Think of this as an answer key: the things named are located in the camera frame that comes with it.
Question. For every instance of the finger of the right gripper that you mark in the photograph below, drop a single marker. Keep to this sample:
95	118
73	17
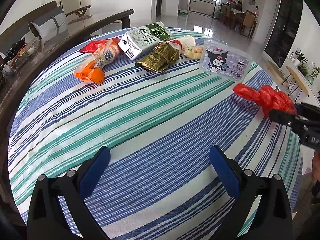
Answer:
299	108
283	118

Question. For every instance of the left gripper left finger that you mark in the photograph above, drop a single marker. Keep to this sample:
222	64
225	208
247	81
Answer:
46	219

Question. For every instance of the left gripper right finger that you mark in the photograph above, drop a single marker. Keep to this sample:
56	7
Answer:
272	219

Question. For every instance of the red knotted plastic bag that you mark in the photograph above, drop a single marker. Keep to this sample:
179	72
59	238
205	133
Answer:
267	98

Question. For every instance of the clear Kuromi tissue box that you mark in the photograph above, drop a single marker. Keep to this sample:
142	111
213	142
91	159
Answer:
224	61

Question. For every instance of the yellow snack wrapper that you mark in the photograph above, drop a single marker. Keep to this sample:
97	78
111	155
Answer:
194	52

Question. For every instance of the olive gold foil packet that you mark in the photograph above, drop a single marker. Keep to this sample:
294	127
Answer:
163	55

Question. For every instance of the orange white plastic wrapper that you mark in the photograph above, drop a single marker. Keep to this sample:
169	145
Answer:
91	69

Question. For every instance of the person's right hand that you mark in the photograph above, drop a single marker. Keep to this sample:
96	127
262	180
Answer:
316	167

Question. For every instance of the wooden side stool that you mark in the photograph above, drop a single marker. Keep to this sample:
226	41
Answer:
291	82

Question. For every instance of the potted plants on shelf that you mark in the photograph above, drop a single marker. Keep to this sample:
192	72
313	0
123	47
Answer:
303	66

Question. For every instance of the dining table with chairs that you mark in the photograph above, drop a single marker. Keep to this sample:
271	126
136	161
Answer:
244	22

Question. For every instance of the striped blue green tablecloth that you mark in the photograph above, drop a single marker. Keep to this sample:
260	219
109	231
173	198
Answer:
159	129

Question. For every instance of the red white paper pack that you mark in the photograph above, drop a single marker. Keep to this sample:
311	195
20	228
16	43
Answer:
184	42

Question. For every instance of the dark glossy coffee table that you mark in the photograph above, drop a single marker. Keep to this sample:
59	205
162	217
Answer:
16	87

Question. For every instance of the glass snack tray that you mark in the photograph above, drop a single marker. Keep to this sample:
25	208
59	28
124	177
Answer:
18	55

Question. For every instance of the flat red plastic wrapper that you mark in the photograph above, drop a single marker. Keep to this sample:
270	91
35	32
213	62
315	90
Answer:
94	45

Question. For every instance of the green white milk carton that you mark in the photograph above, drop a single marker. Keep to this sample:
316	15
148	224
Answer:
142	39

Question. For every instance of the grey white cushion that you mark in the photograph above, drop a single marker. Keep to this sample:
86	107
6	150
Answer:
53	27

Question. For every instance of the brown wooden sofa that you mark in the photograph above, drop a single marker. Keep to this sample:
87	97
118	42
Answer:
23	28

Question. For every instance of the dark wall cabinet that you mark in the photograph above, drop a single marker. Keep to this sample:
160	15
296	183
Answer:
284	31

